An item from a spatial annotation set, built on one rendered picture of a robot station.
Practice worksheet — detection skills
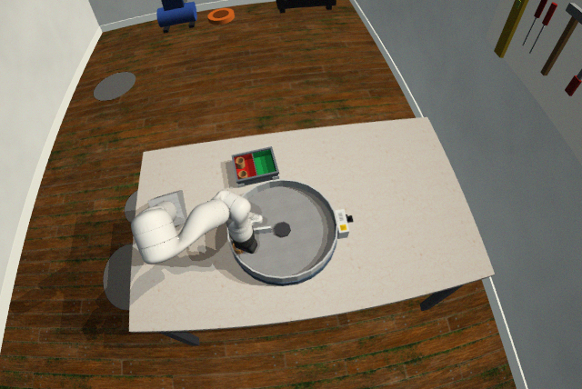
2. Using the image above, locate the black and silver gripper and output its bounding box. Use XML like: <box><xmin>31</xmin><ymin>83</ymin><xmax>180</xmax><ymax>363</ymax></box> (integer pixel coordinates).
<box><xmin>228</xmin><ymin>212</ymin><xmax>263</xmax><ymax>254</ymax></box>

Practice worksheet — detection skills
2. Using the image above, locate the grey crate with red and green compartments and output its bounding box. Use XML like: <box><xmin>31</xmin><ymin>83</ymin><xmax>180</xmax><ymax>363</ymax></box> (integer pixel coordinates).
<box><xmin>232</xmin><ymin>146</ymin><xmax>279</xmax><ymax>188</ymax></box>

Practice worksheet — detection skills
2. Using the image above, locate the grey round turntable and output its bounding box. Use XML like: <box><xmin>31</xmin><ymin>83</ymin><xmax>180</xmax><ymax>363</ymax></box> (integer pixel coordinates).
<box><xmin>227</xmin><ymin>179</ymin><xmax>353</xmax><ymax>286</ymax></box>

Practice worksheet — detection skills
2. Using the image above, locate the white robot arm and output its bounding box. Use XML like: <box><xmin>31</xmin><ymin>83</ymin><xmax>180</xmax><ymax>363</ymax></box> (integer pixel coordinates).
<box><xmin>131</xmin><ymin>190</ymin><xmax>251</xmax><ymax>264</ymax></box>

